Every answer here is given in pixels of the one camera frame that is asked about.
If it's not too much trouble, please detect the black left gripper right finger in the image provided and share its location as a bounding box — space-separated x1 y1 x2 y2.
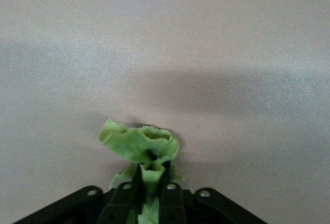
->
157 162 186 224

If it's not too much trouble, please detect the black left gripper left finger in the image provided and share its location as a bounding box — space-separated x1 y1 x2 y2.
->
97 164 142 224

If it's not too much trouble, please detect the green lettuce leaf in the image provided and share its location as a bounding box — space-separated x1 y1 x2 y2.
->
99 119 194 224

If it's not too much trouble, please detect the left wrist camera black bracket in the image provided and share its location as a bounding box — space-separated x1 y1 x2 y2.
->
11 184 268 224

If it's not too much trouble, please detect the table cover sheet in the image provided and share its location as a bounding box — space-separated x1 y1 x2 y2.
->
0 0 330 224

